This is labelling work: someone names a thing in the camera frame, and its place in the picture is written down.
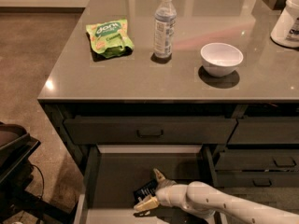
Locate white plastic jar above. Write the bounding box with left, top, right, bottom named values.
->
left=270, top=0, right=299, bottom=48

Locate green snack bag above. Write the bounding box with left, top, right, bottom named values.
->
left=86, top=19, right=135, bottom=59

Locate clear plastic water bottle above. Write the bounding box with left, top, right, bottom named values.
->
left=153, top=0, right=177, bottom=59

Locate white bowl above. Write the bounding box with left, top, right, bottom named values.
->
left=200, top=43, right=244, bottom=77

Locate middle right drawer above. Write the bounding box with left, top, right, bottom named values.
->
left=215, top=149, right=299, bottom=171

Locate dark counter cabinet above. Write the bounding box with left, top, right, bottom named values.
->
left=38, top=0, right=299, bottom=184

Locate dark blue rxbar wrapper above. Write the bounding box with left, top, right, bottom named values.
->
left=133, top=179, right=158, bottom=203

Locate bottom right drawer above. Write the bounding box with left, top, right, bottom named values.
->
left=214, top=172, right=299, bottom=188

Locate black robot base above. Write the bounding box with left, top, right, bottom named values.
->
left=0, top=122, right=71, bottom=224

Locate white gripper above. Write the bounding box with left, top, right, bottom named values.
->
left=134, top=168, right=187, bottom=212

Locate black cable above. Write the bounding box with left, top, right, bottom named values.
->
left=29, top=161, right=46, bottom=201

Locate top left drawer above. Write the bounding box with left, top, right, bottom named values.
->
left=64, top=116, right=236, bottom=145

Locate top right drawer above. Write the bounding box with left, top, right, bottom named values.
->
left=229, top=117, right=299, bottom=145

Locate open middle drawer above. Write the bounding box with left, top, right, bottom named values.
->
left=74, top=145, right=228, bottom=224

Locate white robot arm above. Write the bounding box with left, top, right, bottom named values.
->
left=134, top=168, right=299, bottom=224

